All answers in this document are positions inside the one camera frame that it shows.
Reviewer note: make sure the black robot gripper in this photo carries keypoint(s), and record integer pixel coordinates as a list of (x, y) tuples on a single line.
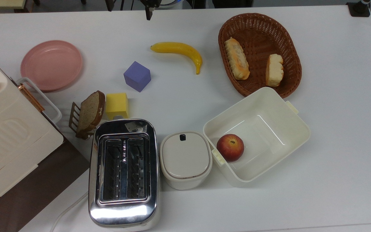
[(149, 3)]

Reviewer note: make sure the short white bread piece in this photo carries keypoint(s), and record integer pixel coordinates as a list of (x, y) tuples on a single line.
[(274, 70)]

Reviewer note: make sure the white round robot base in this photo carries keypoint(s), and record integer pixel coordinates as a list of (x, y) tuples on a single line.
[(171, 2)]

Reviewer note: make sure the long baked bread roll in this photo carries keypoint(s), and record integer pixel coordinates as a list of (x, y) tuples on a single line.
[(236, 58)]

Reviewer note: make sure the brown bread slice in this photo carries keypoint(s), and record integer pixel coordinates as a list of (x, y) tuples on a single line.
[(90, 112)]

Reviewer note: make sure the black tripod legs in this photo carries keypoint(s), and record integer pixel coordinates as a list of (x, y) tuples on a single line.
[(109, 4)]

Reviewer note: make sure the yellow banana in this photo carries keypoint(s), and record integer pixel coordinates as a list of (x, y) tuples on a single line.
[(182, 50)]

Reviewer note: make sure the purple cube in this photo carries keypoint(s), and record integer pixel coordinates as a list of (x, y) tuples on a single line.
[(137, 76)]

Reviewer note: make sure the yellow cube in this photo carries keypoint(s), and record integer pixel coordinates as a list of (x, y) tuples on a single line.
[(117, 104)]

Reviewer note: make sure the brown wicker basket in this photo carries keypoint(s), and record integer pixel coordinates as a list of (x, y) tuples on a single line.
[(259, 29)]

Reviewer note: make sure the pink plate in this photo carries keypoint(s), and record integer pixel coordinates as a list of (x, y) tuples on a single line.
[(52, 65)]

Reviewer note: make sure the pale yellow table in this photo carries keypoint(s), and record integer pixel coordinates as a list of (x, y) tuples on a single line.
[(2, 3)]

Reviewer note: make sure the small white lidded container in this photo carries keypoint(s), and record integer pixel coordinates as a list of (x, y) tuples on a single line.
[(185, 158)]

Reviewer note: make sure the red apple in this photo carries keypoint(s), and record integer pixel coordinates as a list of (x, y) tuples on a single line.
[(230, 147)]

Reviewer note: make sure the white square plastic bin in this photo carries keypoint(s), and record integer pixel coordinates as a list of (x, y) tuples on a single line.
[(269, 129)]

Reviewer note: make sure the large cream box appliance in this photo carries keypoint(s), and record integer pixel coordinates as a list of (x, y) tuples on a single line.
[(8, 138)]

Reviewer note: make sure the silver two-slot toaster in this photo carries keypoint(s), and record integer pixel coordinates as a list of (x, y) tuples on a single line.
[(124, 212)]

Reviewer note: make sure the black table clamp mount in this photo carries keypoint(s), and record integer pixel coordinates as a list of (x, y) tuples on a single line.
[(359, 8)]

